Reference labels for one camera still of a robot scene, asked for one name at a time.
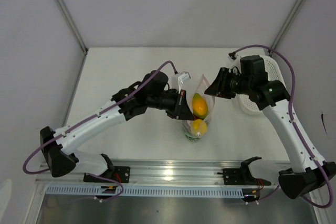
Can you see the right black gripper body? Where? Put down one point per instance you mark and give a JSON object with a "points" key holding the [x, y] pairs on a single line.
{"points": [[235, 84]]}

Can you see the left aluminium frame post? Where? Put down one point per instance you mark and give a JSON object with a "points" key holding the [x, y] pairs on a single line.
{"points": [[61, 4]]}

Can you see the orange yellow toy mango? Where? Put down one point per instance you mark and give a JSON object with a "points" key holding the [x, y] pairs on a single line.
{"points": [[199, 105]]}

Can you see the yellow toy lemon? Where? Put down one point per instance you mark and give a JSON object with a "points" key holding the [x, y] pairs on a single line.
{"points": [[199, 128]]}

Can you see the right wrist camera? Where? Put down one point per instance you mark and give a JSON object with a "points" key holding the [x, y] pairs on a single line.
{"points": [[235, 60]]}

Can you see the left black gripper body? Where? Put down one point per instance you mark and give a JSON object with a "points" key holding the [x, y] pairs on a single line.
{"points": [[168, 102]]}

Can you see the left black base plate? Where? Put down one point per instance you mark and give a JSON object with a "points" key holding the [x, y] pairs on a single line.
{"points": [[120, 174]]}

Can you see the clear pink-dotted zip bag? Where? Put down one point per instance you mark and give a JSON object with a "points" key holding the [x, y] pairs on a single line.
{"points": [[199, 87]]}

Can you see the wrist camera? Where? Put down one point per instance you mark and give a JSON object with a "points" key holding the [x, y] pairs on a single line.
{"points": [[179, 79], [235, 60]]}

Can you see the green toy cabbage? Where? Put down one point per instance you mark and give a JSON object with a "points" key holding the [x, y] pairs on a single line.
{"points": [[192, 135]]}

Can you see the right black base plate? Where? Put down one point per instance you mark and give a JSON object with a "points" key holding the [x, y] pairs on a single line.
{"points": [[234, 176]]}

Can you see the white slotted cable duct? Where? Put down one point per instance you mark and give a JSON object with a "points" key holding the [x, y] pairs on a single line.
{"points": [[146, 191]]}

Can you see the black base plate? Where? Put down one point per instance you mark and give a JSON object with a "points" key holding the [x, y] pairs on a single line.
{"points": [[234, 176], [120, 174]]}

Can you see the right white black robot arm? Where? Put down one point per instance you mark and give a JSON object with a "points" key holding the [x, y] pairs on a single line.
{"points": [[309, 170]]}

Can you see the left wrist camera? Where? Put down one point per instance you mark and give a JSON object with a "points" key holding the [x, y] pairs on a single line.
{"points": [[179, 79]]}

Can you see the white plastic basket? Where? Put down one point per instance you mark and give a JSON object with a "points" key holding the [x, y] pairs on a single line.
{"points": [[265, 84]]}

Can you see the aluminium mounting rail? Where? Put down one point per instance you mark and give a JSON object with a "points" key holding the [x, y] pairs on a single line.
{"points": [[178, 173]]}

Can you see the aluminium frame post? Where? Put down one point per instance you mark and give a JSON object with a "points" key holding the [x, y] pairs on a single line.
{"points": [[61, 4], [286, 24]]}

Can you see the right aluminium frame post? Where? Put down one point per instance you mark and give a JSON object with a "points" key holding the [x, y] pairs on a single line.
{"points": [[286, 24]]}

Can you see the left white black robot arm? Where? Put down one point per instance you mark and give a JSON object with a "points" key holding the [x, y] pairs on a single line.
{"points": [[156, 90]]}

